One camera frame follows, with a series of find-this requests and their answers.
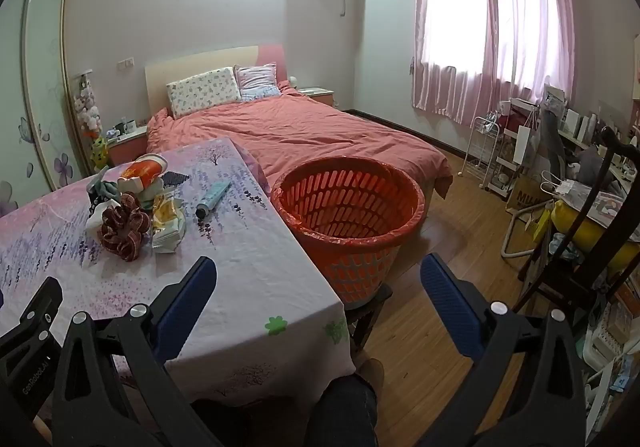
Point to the orange plastic laundry basket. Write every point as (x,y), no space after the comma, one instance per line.
(350,272)

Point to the plush toy column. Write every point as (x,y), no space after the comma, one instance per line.
(89,109)

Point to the yellow snack wrapper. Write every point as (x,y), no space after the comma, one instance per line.
(167,222)

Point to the brown slipper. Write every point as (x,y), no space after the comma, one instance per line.
(371,372)

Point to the person's leg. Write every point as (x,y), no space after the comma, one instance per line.
(345,412)

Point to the cream cloth piece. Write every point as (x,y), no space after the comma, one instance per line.
(149,198)

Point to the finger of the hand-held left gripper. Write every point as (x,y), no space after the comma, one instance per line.
(35,314)

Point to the orange printed paper cup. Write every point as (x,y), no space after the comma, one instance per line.
(142,169)

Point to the dark wooden stool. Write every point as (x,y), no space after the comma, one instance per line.
(370,317)

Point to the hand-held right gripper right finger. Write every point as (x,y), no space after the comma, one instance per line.
(450,307)

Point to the teal squeeze tube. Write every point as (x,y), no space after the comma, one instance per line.
(214,197)

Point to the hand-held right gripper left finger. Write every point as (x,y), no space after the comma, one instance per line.
(187,307)

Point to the brown striped sock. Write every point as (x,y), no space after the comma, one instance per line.
(122,232)

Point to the black mesh pad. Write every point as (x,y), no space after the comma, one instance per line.
(175,178)

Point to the yellow plastic tub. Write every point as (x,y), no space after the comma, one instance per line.
(590,232)

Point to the white mug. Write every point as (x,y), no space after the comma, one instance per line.
(131,126)

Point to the pink white nightstand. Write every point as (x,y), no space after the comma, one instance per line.
(127,149)
(320,97)

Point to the dark wooden chair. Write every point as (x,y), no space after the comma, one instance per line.
(620,147)

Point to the brown cardboard box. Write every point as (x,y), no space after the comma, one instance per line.
(525,194)

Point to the cream pink bed headboard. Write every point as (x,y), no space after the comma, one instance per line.
(200,59)

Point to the white floral pillow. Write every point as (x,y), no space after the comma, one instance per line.
(202,89)

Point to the white shelf cart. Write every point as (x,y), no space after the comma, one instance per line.
(515,137)

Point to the pink curtain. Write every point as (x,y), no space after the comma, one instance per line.
(525,27)

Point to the white wall socket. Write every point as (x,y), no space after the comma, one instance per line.
(126,63)

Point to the pink floral tablecloth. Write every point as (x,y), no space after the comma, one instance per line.
(225,277)

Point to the pink striped pillow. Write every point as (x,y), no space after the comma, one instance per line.
(257,79)

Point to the flower print sliding wardrobe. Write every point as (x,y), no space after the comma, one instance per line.
(45,77)

